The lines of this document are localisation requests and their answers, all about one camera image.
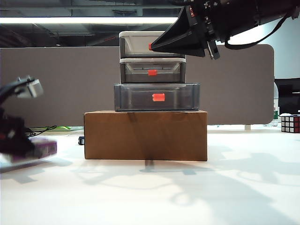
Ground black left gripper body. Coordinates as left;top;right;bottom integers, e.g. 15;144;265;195
0;114;36;157

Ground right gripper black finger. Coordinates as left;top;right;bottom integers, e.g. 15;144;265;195
150;6;207;58

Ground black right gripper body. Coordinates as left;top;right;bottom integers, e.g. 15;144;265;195
184;0;230;61

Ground purple white napkin pack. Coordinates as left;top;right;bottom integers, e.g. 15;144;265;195
9;136;58;163

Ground smoky drawer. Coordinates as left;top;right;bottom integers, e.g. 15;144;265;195
113;82;201;113
120;62;186;83
120;36;186;58

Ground smoky drawer, white-looking interior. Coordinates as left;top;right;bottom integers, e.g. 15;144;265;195
120;36;186;58

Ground grey desk partition panel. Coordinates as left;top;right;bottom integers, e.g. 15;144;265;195
0;44;275;128

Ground brown cardboard box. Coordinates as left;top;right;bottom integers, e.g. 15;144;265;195
83;110;209;162

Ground clear bottle green label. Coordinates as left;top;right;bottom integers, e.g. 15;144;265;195
272;97;281;124

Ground Rubik's cube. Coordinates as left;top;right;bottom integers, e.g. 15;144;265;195
280;114;300;134

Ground black tangled table cables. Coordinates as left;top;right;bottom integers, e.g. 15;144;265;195
24;125;58;139

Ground white drawer cabinet frame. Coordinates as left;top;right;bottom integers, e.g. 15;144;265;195
119;30;188;85

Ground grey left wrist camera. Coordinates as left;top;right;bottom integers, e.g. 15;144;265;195
0;75;45;104

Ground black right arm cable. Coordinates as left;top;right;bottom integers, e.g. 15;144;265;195
224;8;294;50

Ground smoky drawer, ridged back wall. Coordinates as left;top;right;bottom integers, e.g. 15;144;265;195
120;62;186;83

